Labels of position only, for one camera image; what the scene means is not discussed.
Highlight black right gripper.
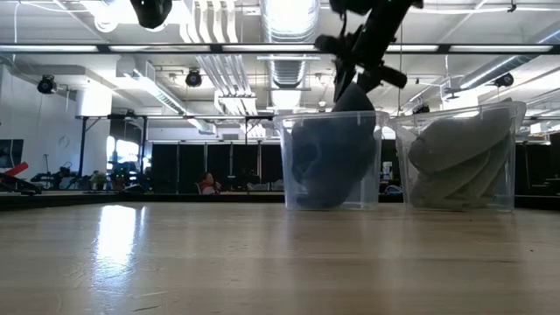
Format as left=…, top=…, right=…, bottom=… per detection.
left=313, top=24, right=409, bottom=104

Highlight dark olive baseball cap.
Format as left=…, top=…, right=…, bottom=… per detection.
left=290, top=124, right=355, bottom=210

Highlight beige baseball cap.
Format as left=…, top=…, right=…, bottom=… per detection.
left=408, top=106, right=514, bottom=175
left=409, top=130, right=514, bottom=211
left=412, top=148, right=494, bottom=199

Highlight clear plastic bin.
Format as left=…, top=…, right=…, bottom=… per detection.
left=273, top=108, right=390, bottom=212
left=388, top=100, right=529, bottom=214

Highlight black horizontal overhead beam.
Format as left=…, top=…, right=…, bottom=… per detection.
left=0, top=42, right=560, bottom=55

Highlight person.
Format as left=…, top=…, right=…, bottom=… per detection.
left=199, top=171, right=222, bottom=196

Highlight black partition panels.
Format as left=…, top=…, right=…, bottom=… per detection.
left=150, top=143, right=284, bottom=194

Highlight potted green plant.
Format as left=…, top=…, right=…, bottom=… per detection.
left=88, top=171, right=109, bottom=192

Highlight black metal rack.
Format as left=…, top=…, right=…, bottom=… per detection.
left=74, top=113, right=281, bottom=193

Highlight red object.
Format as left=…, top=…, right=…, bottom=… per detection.
left=0, top=161, right=30, bottom=179

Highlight silver ventilation duct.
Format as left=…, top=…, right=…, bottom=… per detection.
left=260, top=0, right=323, bottom=110

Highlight dark wall monitor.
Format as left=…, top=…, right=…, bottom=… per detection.
left=0, top=138, right=25, bottom=170

